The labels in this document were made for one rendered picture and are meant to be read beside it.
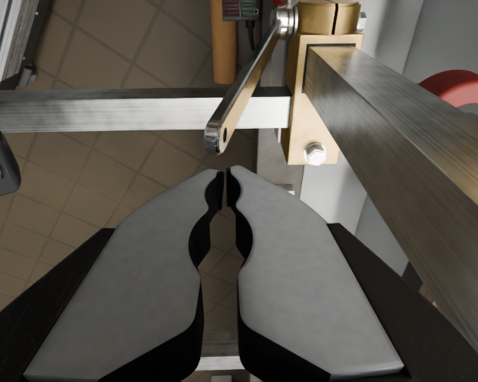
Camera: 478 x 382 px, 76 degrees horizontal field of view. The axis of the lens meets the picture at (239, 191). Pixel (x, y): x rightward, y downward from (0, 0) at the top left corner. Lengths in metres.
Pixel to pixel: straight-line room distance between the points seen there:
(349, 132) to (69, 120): 0.24
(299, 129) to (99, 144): 1.14
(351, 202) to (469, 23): 0.37
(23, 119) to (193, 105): 0.15
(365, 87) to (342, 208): 0.54
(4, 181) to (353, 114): 0.23
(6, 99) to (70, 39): 0.92
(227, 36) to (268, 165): 0.63
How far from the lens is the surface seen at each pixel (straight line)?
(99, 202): 1.54
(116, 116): 0.30
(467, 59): 0.47
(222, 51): 1.07
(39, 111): 0.33
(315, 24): 0.27
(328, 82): 0.21
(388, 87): 0.18
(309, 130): 0.29
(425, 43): 0.55
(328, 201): 0.67
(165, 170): 1.35
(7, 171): 0.26
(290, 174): 0.51
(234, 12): 0.43
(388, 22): 0.56
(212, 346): 0.38
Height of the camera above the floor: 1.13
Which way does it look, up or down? 54 degrees down
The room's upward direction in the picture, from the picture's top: 177 degrees clockwise
